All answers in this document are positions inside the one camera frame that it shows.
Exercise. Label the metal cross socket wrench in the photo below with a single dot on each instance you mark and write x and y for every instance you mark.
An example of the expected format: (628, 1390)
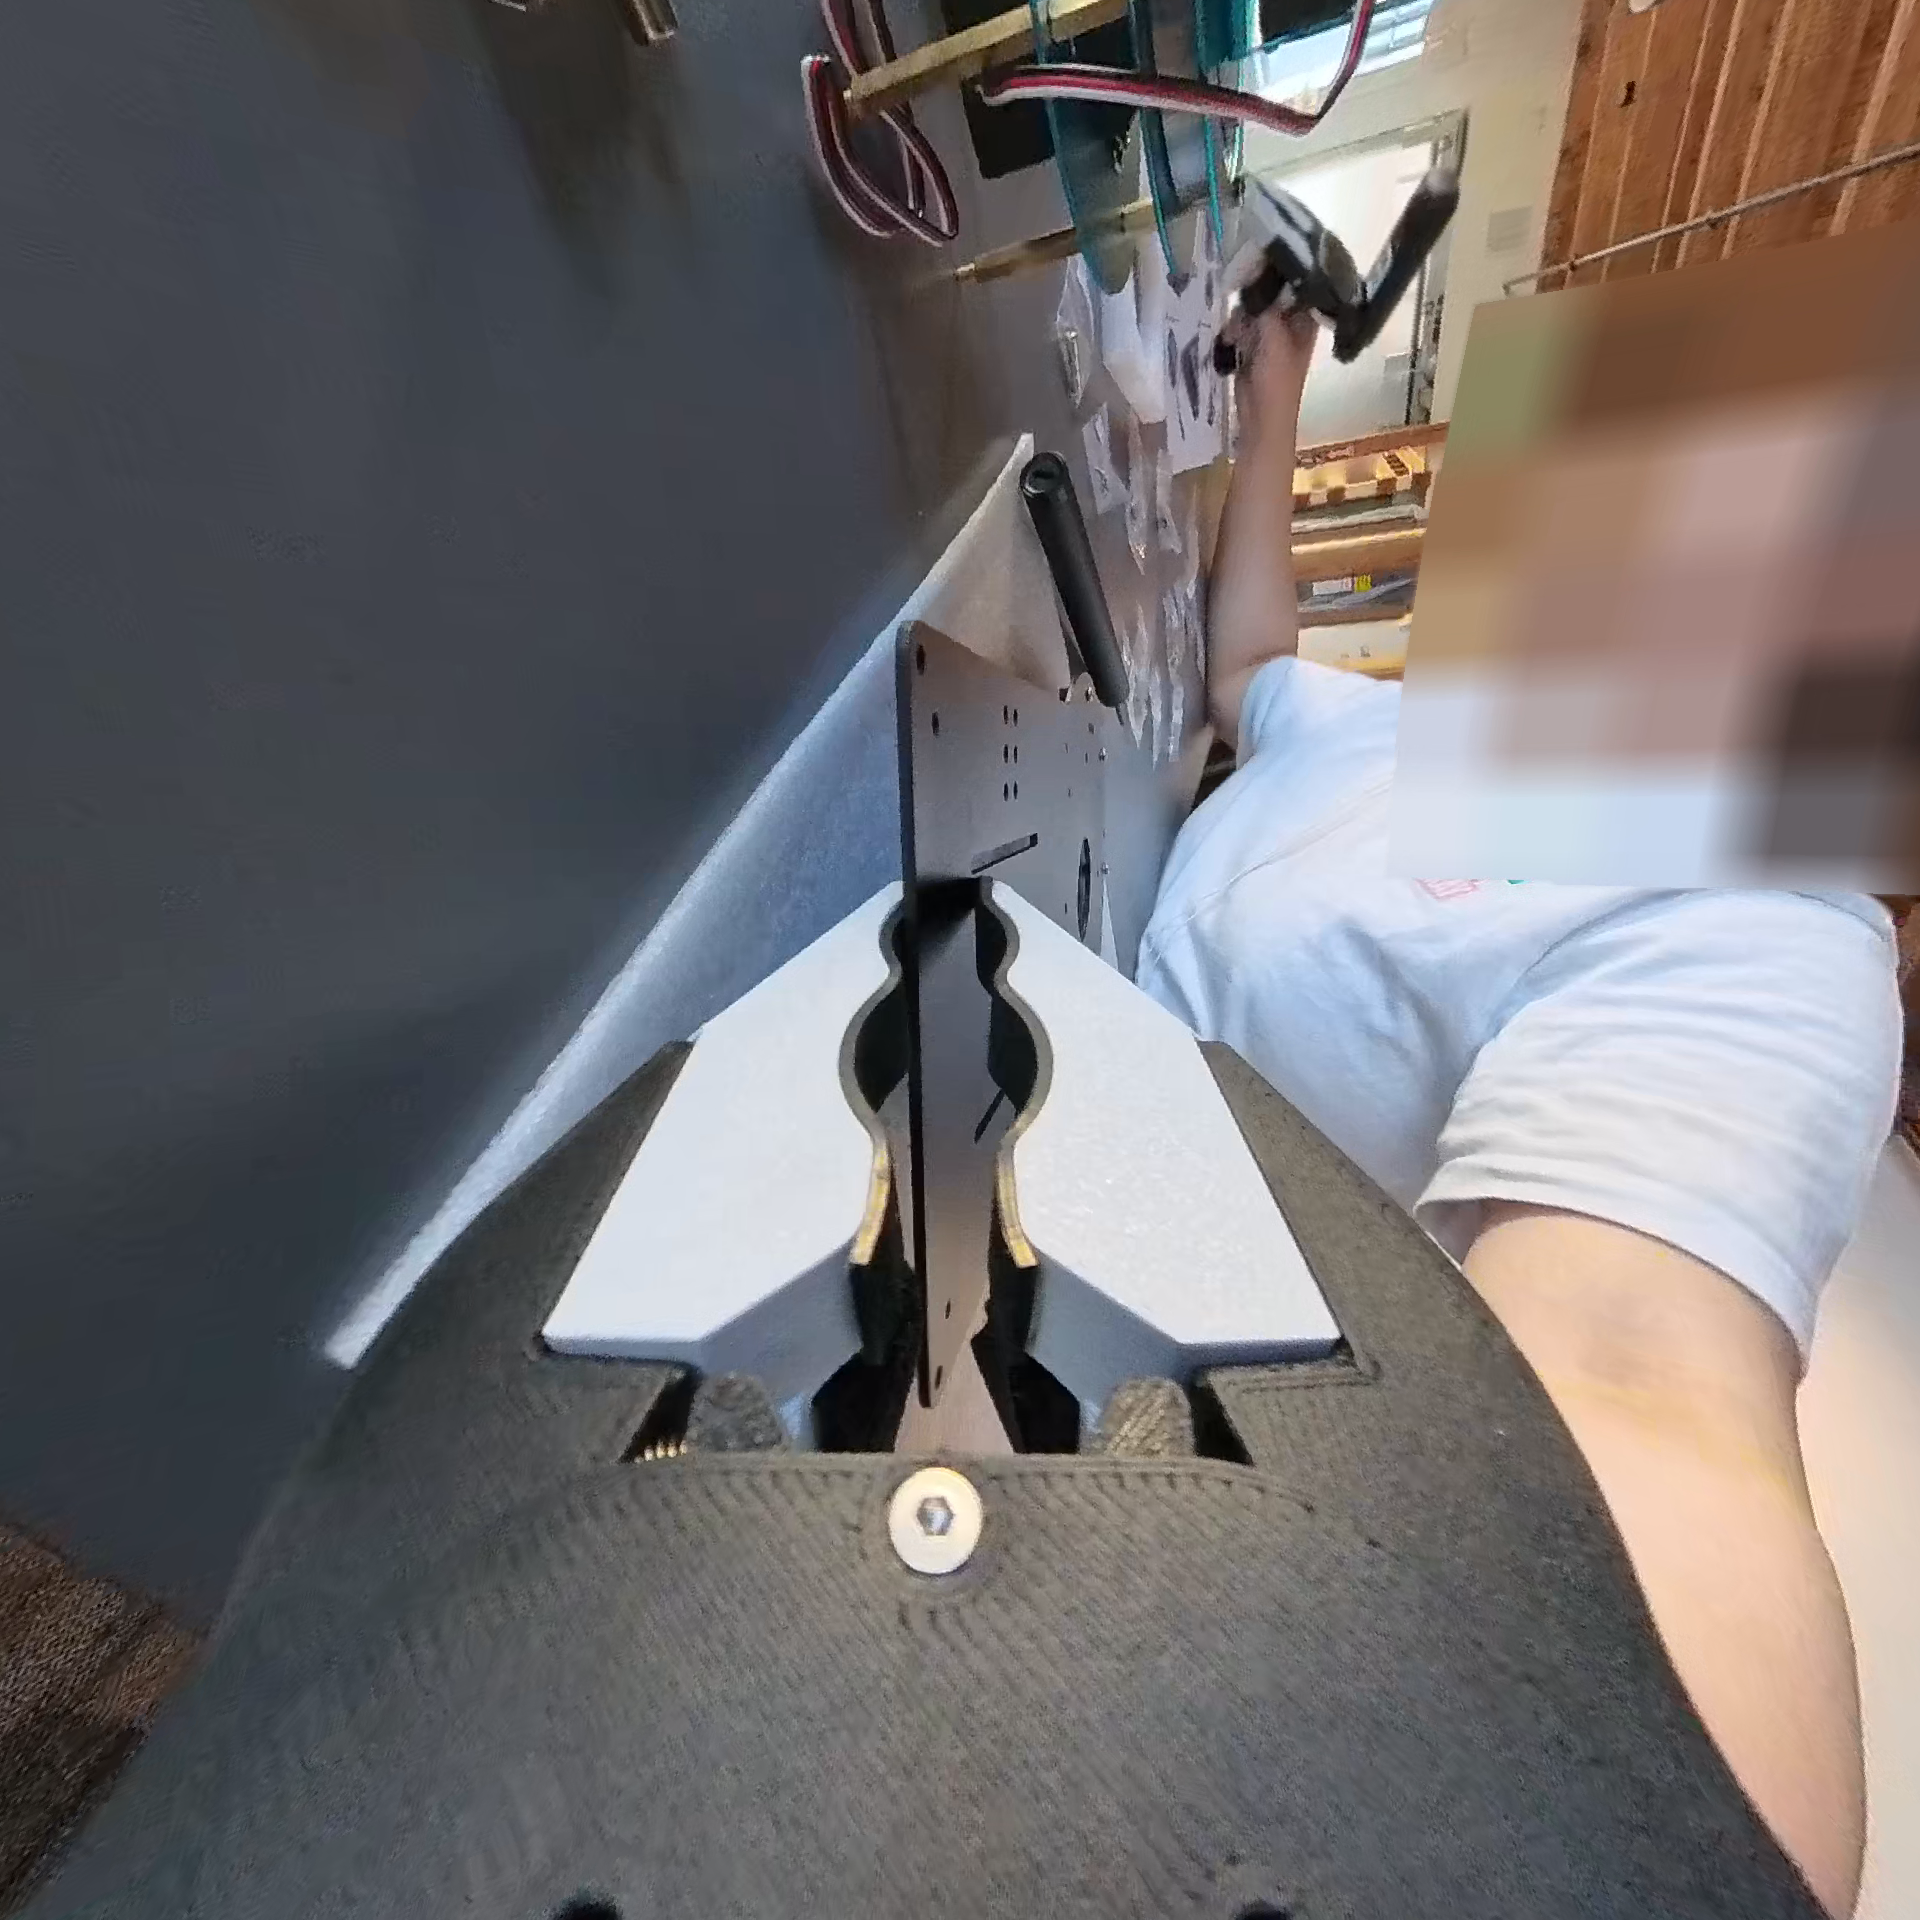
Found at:
(649, 18)

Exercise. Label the black electric screwdriver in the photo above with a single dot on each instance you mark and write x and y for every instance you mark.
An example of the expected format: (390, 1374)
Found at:
(1080, 584)

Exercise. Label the black metal base plate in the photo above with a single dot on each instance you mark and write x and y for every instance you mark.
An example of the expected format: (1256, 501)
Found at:
(961, 780)

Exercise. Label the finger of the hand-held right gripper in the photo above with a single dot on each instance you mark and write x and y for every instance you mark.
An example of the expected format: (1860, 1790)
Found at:
(1282, 225)

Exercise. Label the scattered small hardware bags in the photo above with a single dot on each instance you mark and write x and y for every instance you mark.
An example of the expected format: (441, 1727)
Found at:
(1154, 525)

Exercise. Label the person's right forearm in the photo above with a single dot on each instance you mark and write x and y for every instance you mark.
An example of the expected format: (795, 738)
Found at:
(1253, 525)

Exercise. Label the person's left forearm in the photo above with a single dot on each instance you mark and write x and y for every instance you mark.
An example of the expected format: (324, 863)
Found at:
(1680, 1574)

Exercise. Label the printed instruction sheet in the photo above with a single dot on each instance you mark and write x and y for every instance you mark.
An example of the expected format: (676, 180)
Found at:
(1192, 434)

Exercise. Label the teal toy robot arm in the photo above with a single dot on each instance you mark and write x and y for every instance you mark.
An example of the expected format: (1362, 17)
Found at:
(1118, 150)

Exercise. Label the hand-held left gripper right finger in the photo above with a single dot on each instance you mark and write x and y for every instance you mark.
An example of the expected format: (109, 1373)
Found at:
(1170, 1201)

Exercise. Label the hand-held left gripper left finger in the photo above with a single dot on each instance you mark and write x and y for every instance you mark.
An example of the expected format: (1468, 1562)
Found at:
(720, 1201)

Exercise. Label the person in white shirt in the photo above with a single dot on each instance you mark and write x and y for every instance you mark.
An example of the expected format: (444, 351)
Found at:
(1350, 974)

